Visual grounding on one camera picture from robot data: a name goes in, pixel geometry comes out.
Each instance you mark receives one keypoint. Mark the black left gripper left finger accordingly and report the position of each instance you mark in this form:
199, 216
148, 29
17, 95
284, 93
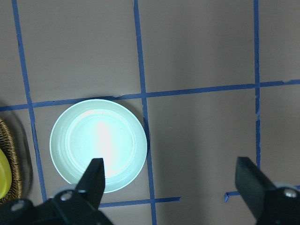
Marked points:
91, 186

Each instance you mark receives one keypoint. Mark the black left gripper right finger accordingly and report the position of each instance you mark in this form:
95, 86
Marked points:
251, 183

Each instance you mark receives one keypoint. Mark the pale green plate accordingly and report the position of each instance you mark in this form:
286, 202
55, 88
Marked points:
98, 128

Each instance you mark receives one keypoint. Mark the yellow banana bunch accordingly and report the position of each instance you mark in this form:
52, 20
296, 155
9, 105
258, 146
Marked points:
5, 175

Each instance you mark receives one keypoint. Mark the brown wicker basket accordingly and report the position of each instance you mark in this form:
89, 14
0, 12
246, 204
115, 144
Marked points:
9, 147

